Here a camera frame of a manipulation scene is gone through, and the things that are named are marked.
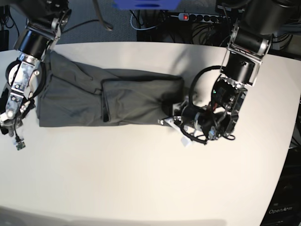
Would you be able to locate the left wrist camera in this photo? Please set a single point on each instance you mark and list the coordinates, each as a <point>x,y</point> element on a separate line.
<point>186,142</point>

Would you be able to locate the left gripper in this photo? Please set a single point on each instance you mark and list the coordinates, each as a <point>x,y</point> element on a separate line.
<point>185,120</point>

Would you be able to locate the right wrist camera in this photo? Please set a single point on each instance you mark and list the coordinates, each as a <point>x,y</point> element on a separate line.
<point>20,145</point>

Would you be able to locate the black box at left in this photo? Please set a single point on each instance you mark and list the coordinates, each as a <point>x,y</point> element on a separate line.
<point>4,40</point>

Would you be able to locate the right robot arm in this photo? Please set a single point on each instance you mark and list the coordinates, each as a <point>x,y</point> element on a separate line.
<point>26,76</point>

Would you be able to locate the grey T-shirt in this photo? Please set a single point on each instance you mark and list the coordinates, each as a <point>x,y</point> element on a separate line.
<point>77,94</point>

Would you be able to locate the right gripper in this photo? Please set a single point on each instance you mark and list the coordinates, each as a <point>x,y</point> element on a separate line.
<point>10,126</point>

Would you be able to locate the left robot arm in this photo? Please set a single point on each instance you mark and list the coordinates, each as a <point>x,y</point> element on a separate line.
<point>250,40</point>

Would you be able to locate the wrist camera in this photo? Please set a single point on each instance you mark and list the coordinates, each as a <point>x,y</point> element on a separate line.
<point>186,142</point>
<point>20,145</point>

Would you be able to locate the blue plastic mount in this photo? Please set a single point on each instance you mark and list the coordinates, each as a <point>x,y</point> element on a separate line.
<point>146,4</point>

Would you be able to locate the black OpenArm box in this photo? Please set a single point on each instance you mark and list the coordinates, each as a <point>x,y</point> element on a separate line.
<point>285,206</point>

